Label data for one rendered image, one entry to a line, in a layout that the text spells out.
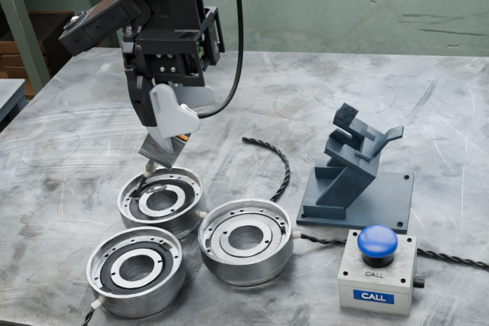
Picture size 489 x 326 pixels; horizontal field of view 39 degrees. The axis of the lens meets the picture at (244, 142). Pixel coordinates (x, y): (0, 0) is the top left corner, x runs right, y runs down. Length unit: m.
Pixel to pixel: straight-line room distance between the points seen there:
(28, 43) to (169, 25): 1.63
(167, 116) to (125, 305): 0.20
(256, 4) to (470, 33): 0.73
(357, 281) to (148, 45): 0.31
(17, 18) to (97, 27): 1.55
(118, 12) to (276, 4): 1.78
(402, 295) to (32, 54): 1.78
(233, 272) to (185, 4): 0.28
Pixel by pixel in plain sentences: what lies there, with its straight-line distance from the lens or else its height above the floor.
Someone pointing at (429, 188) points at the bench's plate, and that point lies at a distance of 0.86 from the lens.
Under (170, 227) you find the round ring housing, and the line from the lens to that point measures 0.81.
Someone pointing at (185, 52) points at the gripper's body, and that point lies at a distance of 0.66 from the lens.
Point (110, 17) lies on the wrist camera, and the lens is 0.69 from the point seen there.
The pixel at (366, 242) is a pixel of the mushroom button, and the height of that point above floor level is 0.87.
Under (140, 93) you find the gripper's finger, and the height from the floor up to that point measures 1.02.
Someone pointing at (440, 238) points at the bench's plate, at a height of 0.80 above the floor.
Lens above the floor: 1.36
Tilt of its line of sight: 36 degrees down
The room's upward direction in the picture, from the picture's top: 10 degrees counter-clockwise
